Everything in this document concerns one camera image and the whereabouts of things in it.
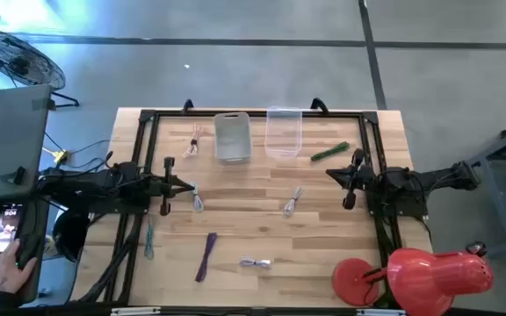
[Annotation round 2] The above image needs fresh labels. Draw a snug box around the person's forearm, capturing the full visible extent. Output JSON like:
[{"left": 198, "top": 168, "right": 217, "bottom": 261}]
[{"left": 0, "top": 289, "right": 25, "bottom": 311}]

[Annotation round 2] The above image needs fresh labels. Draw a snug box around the person's hand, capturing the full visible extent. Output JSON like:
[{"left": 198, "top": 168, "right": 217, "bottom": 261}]
[{"left": 0, "top": 239, "right": 39, "bottom": 295}]

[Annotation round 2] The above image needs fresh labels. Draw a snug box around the black floor fan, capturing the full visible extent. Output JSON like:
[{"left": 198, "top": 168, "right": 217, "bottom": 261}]
[{"left": 0, "top": 28, "right": 81, "bottom": 109}]

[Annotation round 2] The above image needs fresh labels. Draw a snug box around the green braided cable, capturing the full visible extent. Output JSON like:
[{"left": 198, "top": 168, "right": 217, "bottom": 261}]
[{"left": 310, "top": 140, "right": 351, "bottom": 162}]

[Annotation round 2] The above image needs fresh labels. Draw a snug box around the clear plastic bin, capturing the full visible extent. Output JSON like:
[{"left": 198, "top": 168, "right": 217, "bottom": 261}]
[{"left": 264, "top": 105, "right": 303, "bottom": 159}]

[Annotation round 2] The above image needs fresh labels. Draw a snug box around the yellow cable connector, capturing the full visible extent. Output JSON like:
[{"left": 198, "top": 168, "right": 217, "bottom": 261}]
[{"left": 41, "top": 147, "right": 69, "bottom": 166}]

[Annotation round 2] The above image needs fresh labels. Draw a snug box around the grey desk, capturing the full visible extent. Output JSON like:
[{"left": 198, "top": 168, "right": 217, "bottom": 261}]
[{"left": 0, "top": 83, "right": 56, "bottom": 203}]

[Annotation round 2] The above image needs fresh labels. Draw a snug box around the grey opaque plastic bin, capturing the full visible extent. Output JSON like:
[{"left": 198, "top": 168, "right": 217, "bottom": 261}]
[{"left": 213, "top": 111, "right": 253, "bottom": 166}]

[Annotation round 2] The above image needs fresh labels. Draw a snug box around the thick lilac white braided cable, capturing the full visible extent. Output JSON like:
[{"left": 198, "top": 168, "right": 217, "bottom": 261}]
[{"left": 238, "top": 256, "right": 272, "bottom": 269}]

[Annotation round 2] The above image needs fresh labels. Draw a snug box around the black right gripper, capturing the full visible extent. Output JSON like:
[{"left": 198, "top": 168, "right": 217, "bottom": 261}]
[{"left": 325, "top": 147, "right": 375, "bottom": 211}]

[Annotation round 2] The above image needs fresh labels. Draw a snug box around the pink white cable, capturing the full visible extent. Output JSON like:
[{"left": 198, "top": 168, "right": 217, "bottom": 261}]
[{"left": 182, "top": 122, "right": 204, "bottom": 159}]

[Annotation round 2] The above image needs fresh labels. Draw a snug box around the white bracket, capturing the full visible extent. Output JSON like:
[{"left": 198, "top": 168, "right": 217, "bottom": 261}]
[
  {"left": 111, "top": 306, "right": 162, "bottom": 316},
  {"left": 357, "top": 308, "right": 408, "bottom": 316}
]

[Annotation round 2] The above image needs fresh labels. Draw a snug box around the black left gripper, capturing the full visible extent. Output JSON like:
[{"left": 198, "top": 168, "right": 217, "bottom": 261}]
[{"left": 149, "top": 156, "right": 196, "bottom": 217}]

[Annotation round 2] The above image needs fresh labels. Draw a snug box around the black metal table frame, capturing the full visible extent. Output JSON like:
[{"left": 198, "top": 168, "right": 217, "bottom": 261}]
[{"left": 76, "top": 97, "right": 430, "bottom": 308}]

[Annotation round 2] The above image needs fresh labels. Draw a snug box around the smartphone with lit screen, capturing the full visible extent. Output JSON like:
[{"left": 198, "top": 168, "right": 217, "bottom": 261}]
[{"left": 0, "top": 202, "right": 24, "bottom": 255}]

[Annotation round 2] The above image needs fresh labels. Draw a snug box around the red desk lamp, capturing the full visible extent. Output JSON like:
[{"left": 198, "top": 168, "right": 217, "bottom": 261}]
[{"left": 331, "top": 241, "right": 495, "bottom": 316}]

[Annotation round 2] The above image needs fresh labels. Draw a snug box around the black cable bundle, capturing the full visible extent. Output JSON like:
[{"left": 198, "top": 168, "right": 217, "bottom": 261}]
[{"left": 76, "top": 214, "right": 144, "bottom": 304}]

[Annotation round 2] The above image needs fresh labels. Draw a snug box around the purple braided cable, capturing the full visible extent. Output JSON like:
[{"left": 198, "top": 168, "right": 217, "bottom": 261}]
[{"left": 194, "top": 232, "right": 219, "bottom": 284}]

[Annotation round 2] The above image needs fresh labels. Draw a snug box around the black round object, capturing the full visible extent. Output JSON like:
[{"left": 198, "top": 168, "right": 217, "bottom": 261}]
[{"left": 52, "top": 209, "right": 90, "bottom": 263}]

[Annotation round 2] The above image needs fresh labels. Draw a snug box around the thin white cable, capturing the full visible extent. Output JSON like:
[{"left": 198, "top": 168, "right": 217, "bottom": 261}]
[{"left": 190, "top": 182, "right": 205, "bottom": 213}]

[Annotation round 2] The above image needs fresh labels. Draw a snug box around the black clamp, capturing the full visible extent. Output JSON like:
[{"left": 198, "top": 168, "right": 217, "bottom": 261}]
[{"left": 0, "top": 165, "right": 28, "bottom": 186}]

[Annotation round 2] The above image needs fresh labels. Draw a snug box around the black handheld device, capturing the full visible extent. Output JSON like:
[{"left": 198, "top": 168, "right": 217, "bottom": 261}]
[{"left": 14, "top": 196, "right": 51, "bottom": 304}]

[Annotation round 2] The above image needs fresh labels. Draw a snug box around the teal black braided cable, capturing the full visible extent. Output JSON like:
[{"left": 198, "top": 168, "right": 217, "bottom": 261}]
[{"left": 143, "top": 214, "right": 156, "bottom": 261}]

